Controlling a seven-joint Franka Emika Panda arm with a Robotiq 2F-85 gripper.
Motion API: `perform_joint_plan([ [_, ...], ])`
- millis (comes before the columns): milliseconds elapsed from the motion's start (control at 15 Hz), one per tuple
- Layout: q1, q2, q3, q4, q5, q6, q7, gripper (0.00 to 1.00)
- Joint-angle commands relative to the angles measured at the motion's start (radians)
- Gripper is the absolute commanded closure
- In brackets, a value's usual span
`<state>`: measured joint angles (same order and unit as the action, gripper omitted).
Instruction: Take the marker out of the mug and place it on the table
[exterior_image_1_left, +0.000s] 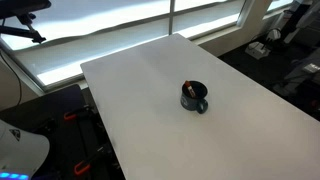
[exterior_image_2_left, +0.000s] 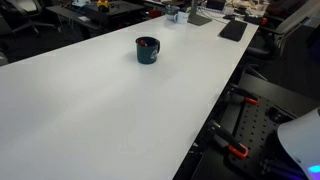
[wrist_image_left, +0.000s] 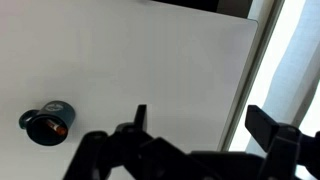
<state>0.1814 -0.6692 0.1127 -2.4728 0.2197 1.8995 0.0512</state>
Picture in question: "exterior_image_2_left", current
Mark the dark teal enamel mug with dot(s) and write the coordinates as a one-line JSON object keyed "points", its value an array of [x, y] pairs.
{"points": [[146, 56]]}

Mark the red marker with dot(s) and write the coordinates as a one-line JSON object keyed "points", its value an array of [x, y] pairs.
{"points": [[143, 43]]}

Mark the white ceramic mug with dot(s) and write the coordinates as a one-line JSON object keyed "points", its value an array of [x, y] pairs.
{"points": [[182, 17]]}

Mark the small red object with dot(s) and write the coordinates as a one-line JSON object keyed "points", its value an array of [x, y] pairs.
{"points": [[155, 14]]}

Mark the grey monitor stand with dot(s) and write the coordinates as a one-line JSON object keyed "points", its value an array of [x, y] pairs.
{"points": [[198, 20]]}

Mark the black background desk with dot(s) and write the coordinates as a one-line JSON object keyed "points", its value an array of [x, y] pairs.
{"points": [[120, 8]]}

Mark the black keyboard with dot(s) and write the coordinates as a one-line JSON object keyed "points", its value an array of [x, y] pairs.
{"points": [[233, 30]]}

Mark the black perforated mounting board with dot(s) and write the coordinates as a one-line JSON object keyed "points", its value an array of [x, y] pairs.
{"points": [[253, 126]]}

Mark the black computer mouse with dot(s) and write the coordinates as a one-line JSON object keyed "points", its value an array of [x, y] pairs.
{"points": [[229, 17]]}

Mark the yellow red toy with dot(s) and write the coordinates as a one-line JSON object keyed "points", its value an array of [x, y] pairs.
{"points": [[102, 4]]}

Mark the small white cup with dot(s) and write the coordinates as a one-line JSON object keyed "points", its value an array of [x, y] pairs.
{"points": [[229, 10]]}

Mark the black gadget orange tip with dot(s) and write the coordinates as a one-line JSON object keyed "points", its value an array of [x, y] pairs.
{"points": [[253, 19]]}

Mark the grey office chair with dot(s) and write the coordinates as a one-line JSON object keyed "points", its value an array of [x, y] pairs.
{"points": [[293, 20]]}

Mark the black office chair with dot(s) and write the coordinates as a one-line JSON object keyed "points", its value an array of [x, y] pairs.
{"points": [[23, 6]]}

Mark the black mounting bracket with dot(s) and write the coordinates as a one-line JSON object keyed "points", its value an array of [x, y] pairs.
{"points": [[276, 115]]}

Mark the black robot mount table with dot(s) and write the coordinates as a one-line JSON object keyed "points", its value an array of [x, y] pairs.
{"points": [[283, 95]]}

